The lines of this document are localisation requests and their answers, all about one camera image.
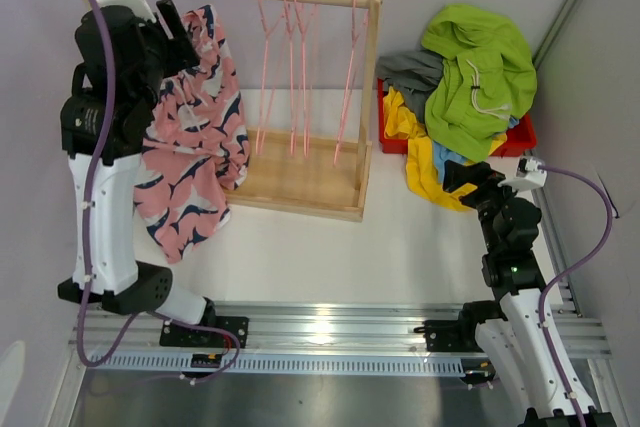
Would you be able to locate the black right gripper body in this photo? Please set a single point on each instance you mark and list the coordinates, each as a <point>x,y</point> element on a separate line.
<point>487,207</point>

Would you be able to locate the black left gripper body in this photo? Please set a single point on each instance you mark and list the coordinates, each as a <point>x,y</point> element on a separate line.
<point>154,69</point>

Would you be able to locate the light blue shorts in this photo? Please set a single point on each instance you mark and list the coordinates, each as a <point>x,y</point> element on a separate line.
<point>445,157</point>

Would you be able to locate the yellow shorts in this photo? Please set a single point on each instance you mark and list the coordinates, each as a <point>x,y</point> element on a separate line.
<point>421,173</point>

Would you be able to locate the pink hanger of green shorts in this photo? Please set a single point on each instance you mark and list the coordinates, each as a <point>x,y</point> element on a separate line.
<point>266,97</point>

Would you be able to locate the pink shark print shorts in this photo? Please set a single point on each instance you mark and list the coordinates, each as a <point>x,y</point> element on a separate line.
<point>197,147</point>

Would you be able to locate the lime green shorts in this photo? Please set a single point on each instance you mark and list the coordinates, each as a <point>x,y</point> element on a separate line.
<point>488,78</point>

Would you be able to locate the pink hanger of blue shorts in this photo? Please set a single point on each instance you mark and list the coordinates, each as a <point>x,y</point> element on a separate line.
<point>290,30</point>

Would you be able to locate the grey shorts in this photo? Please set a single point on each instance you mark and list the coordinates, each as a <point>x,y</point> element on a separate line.
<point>415,74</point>

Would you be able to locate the pink hanger of grey shorts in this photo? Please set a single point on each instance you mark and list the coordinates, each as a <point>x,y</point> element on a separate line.
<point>303,24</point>

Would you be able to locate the pink wire hanger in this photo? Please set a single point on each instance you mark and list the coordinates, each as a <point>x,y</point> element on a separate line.
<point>358,26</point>

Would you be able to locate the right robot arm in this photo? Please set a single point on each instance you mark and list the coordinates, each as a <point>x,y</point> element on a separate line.
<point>516,330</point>

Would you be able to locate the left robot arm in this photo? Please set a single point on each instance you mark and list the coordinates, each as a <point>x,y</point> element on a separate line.
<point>103,140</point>

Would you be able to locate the red plastic tray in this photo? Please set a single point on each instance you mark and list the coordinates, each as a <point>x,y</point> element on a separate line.
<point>519,139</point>

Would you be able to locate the wooden clothes rack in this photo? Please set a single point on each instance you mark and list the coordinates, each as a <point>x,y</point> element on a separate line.
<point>323,169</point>

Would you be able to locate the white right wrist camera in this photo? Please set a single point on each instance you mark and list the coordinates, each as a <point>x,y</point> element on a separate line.
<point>530,175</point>

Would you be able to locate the slotted cable duct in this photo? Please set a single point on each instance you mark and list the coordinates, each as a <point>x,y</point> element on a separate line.
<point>413,366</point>

